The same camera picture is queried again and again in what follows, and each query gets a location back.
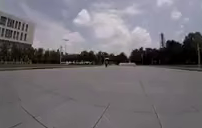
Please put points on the person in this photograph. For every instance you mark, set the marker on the person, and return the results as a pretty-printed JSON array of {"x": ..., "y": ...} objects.
[{"x": 106, "y": 62}]

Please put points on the low white structure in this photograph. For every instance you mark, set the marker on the low white structure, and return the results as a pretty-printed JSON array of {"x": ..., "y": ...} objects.
[{"x": 127, "y": 64}]

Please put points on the grey paved plaza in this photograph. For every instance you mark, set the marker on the grey paved plaza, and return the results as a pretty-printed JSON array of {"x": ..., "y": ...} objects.
[{"x": 99, "y": 96}]

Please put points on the street lamp pole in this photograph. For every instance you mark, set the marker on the street lamp pole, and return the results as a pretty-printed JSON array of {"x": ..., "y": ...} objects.
[{"x": 66, "y": 50}]

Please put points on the row of trees by building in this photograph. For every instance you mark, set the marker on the row of trees by building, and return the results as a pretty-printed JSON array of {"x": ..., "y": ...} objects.
[{"x": 49, "y": 56}]

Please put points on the lattice tower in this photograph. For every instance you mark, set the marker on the lattice tower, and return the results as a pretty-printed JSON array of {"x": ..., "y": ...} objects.
[{"x": 162, "y": 40}]

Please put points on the row of dark trees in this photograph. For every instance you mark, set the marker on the row of dark trees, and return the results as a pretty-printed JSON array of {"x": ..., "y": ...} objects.
[{"x": 175, "y": 53}]

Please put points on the white building with many windows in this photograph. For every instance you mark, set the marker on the white building with many windows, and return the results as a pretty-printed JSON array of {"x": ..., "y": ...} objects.
[{"x": 9, "y": 28}]

